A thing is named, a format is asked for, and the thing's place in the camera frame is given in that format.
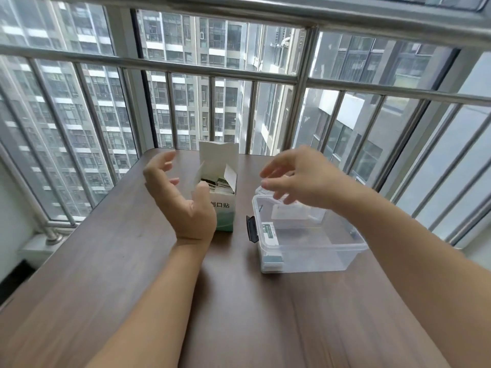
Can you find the clear plastic storage container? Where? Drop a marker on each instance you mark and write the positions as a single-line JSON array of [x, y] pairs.
[[307, 241]]

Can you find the person's right fingers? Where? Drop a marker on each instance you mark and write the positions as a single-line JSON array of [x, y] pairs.
[[278, 168]]

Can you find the person's left forearm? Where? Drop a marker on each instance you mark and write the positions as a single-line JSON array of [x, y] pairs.
[[161, 302]]

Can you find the black container latch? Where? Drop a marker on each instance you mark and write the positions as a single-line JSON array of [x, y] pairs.
[[252, 229]]

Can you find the metal window guard railing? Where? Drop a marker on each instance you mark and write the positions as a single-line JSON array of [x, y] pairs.
[[307, 80]]

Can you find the person's right forearm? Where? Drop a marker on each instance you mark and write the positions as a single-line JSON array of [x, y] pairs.
[[402, 256]]

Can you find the metal railing base flange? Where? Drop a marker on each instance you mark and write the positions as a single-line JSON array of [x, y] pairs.
[[53, 236]]

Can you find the person's left thumb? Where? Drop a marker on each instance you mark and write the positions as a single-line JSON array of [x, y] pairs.
[[201, 195]]

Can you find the person's left hand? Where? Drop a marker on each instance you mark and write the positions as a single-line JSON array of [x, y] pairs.
[[191, 218]]

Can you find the high-rise apartment buildings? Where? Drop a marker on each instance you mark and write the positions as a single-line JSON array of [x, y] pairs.
[[199, 103]]

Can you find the stack of small bandage packets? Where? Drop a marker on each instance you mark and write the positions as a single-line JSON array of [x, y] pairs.
[[218, 185]]

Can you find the person's right hand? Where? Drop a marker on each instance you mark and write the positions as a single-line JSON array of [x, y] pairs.
[[314, 180]]

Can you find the white and green paper box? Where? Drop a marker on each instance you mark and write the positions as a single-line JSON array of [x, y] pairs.
[[220, 164]]

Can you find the green and white label sticker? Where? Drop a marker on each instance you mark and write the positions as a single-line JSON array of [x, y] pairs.
[[270, 231]]

